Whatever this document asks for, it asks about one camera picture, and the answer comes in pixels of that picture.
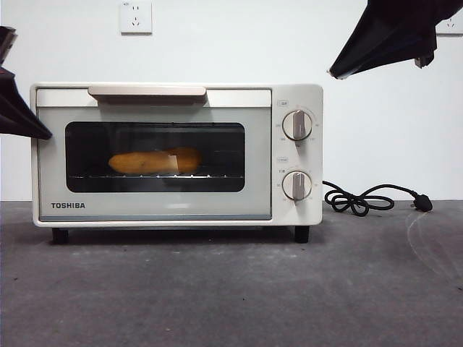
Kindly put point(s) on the white oven timer knob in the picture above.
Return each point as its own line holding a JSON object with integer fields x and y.
{"x": 297, "y": 186}

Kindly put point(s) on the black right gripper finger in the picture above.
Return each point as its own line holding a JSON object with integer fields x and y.
{"x": 405, "y": 52}
{"x": 390, "y": 25}

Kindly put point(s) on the white wall socket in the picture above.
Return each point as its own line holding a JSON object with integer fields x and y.
{"x": 136, "y": 18}
{"x": 452, "y": 29}

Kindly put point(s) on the white Toshiba toaster oven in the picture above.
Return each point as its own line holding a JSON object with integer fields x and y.
{"x": 307, "y": 159}

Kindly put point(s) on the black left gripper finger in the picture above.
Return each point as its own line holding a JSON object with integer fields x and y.
{"x": 21, "y": 128}
{"x": 18, "y": 105}

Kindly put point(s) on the white oven temperature knob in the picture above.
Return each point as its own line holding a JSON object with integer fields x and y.
{"x": 297, "y": 125}

